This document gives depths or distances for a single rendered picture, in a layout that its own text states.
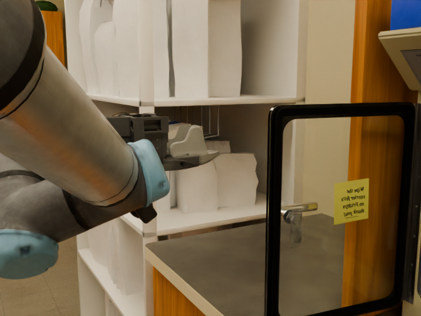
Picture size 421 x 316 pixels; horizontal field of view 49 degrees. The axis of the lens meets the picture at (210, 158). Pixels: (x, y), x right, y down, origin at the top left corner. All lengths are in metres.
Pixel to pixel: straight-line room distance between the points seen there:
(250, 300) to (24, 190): 0.66
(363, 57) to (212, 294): 0.61
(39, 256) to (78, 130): 0.24
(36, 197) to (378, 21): 0.68
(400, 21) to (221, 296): 0.68
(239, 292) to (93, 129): 0.82
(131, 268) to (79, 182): 1.69
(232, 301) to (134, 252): 1.04
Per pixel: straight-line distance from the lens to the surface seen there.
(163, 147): 0.68
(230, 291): 1.14
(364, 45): 0.93
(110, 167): 0.43
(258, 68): 2.11
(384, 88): 0.97
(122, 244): 2.05
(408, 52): 0.86
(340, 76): 1.72
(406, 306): 1.05
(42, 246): 0.55
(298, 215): 0.79
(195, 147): 0.71
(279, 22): 2.00
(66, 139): 0.34
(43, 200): 0.55
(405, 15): 0.85
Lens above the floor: 1.43
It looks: 10 degrees down
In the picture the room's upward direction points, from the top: straight up
